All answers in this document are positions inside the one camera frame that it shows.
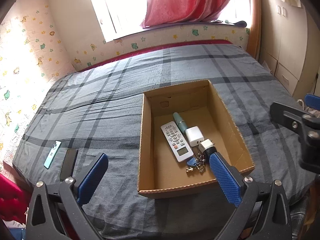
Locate grey plaid bed blanket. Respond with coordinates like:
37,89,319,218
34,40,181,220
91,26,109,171
13,44,315,239

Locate beige wardrobe cabinet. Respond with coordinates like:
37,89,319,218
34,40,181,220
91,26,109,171
259,0,319,99

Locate brown cardboard box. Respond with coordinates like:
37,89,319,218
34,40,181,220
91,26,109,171
137,80,254,199

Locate dark round glossy jar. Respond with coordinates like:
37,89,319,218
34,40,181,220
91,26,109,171
203,146,216,159

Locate small white charger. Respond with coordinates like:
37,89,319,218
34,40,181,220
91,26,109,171
199,139,214,153

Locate black smartphone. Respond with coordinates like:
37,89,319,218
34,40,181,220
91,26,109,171
60,148,78,181

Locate white plastic bag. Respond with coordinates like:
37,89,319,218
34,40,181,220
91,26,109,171
297,99,320,118

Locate large white charger plug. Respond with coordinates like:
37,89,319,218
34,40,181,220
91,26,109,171
185,126,204,147

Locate white air conditioner remote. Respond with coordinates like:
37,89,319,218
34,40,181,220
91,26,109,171
161,121,194,163

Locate light teal tube bottle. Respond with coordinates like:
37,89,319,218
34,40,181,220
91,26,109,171
173,112,188,134

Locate pink red curtain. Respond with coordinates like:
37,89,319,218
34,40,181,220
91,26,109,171
142,0,230,28

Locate teal white smartphone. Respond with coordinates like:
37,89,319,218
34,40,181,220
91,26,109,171
44,141,61,169

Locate keychain with blue fob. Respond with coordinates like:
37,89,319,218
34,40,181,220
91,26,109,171
185,146,208,173

